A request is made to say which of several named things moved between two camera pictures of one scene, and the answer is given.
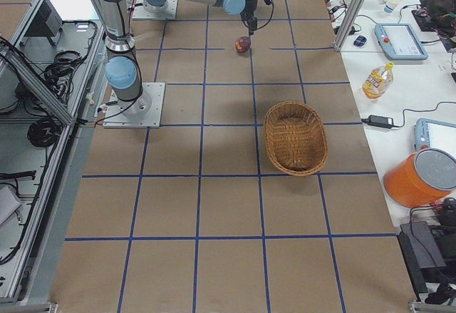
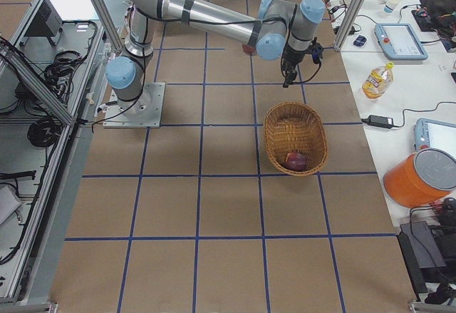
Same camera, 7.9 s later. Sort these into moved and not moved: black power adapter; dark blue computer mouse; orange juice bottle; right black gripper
Moved: right black gripper
Not moved: dark blue computer mouse; orange juice bottle; black power adapter
